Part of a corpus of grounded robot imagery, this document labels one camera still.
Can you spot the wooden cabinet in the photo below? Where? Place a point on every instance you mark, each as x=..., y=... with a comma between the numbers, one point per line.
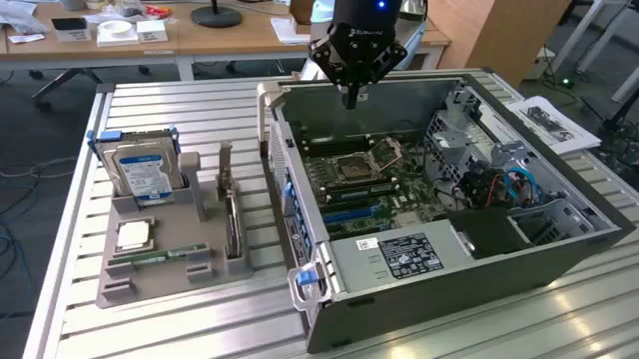
x=500, y=37

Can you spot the black NVIDIA graphics card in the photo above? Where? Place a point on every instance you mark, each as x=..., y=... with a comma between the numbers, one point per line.
x=233, y=224

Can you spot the blue case release latch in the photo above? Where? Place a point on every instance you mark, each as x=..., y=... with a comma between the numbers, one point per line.
x=306, y=278

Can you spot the black chair base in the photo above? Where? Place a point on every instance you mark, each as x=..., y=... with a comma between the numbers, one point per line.
x=61, y=84

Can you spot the grey plastic parts rack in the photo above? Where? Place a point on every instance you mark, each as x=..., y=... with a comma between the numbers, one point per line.
x=176, y=224

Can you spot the white box with black top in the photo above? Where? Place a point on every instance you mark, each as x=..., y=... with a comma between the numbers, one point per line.
x=71, y=30

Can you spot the metal socket cover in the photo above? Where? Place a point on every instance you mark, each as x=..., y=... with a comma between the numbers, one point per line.
x=386, y=152

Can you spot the white tape roll on box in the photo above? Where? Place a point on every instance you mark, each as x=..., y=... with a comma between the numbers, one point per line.
x=118, y=33

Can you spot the wooden office desk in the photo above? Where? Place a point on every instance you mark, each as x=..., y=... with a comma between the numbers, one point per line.
x=61, y=50
x=225, y=41

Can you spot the metal disk bay cage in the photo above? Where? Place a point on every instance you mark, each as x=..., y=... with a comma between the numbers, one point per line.
x=450, y=149

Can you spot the grey power supply unit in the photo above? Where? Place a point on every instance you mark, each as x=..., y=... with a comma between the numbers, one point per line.
x=360, y=269

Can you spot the small metal drive bay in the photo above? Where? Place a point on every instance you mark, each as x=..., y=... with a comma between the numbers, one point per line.
x=554, y=224

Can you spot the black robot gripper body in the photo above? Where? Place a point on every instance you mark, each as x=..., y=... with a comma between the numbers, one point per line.
x=362, y=33

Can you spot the installed RAM stick with label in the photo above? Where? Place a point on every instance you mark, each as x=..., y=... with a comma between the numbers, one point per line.
x=360, y=192

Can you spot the CPU socket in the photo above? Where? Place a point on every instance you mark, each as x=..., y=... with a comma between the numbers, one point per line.
x=356, y=167

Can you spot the printed paper stack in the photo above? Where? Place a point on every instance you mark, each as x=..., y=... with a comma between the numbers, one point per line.
x=554, y=123

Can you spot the green Dell motherboard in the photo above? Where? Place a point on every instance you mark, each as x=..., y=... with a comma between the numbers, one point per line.
x=414, y=194

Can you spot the hard disk in blue caddy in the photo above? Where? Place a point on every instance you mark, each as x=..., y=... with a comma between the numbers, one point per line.
x=142, y=172

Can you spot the loose white papers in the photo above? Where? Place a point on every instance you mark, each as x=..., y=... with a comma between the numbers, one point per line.
x=290, y=31

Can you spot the green RAM stick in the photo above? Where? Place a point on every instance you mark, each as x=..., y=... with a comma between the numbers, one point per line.
x=159, y=255

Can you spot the blue slot retention clip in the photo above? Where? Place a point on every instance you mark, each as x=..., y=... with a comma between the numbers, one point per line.
x=296, y=207
x=288, y=190

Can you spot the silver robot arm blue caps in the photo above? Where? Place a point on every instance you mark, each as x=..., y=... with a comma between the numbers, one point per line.
x=313, y=71

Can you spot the silver CPU chip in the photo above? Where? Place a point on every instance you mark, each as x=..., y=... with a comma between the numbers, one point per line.
x=134, y=235

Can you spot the dark grey open PC case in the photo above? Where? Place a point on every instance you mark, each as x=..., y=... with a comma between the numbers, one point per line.
x=450, y=306

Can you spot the white table frame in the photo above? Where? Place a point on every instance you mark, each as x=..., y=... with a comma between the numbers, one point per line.
x=605, y=37

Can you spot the plain white box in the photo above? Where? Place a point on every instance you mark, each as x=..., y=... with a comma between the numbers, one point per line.
x=151, y=31

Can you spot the black round lamp base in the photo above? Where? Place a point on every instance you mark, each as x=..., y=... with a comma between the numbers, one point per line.
x=217, y=16

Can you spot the silver chipset heatsink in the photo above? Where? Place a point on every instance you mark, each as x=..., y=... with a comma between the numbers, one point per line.
x=413, y=220

